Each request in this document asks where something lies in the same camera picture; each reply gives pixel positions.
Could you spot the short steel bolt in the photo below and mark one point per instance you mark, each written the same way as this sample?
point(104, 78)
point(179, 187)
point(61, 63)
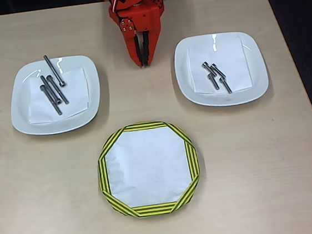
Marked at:
point(226, 85)
point(214, 83)
point(219, 71)
point(209, 69)

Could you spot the long steel bolt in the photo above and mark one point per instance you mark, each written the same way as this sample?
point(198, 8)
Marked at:
point(54, 70)
point(60, 92)
point(49, 89)
point(51, 101)

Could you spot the white paper napkin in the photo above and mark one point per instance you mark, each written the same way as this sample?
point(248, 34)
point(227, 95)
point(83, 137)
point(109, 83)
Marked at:
point(77, 89)
point(233, 58)

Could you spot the white square plate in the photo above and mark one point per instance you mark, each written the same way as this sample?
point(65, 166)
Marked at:
point(21, 108)
point(258, 64)

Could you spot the yellow striped octagonal paper plate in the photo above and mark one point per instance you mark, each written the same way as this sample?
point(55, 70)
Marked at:
point(152, 210)

